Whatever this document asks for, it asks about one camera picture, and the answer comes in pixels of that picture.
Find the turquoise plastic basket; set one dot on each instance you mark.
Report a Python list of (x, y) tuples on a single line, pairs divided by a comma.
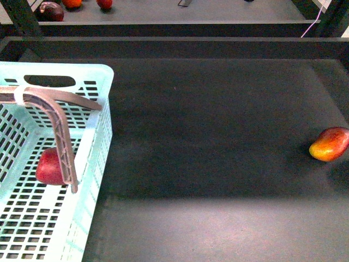
[(42, 222)]

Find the brown webbing basket handle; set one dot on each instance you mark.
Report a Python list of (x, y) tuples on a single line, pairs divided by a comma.
[(46, 100)]

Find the red yellow apple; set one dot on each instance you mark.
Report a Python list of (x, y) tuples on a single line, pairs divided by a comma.
[(105, 4)]

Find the dark red apple front left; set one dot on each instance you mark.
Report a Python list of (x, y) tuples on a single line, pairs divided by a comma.
[(50, 11)]

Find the black shelf divider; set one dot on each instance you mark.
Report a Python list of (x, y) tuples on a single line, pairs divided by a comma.
[(184, 3)]

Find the red yellow mango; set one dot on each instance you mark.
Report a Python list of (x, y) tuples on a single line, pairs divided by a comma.
[(330, 144)]

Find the orange fruit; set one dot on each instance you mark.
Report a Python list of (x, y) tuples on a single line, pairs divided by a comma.
[(71, 4)]

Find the black perforated shelf post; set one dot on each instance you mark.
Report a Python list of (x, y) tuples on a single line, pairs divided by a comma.
[(26, 25)]

